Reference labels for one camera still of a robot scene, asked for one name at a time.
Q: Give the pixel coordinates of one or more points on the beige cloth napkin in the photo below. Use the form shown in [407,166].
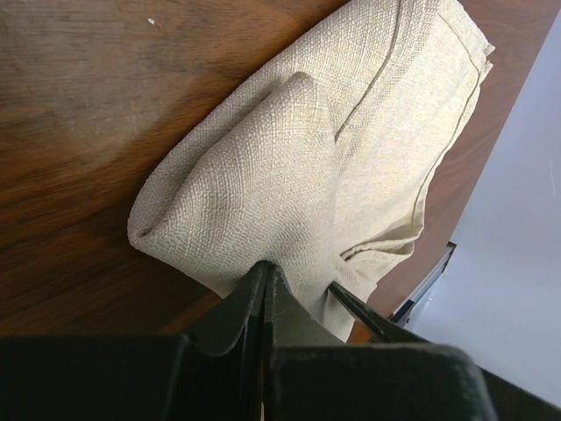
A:
[321,161]

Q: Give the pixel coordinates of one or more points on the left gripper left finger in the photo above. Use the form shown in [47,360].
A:
[221,364]

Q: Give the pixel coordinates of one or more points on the aluminium table frame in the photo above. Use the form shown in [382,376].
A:
[414,305]

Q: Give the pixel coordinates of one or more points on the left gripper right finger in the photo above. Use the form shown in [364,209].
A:
[303,360]

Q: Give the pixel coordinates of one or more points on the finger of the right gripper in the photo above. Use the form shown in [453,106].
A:
[381,328]

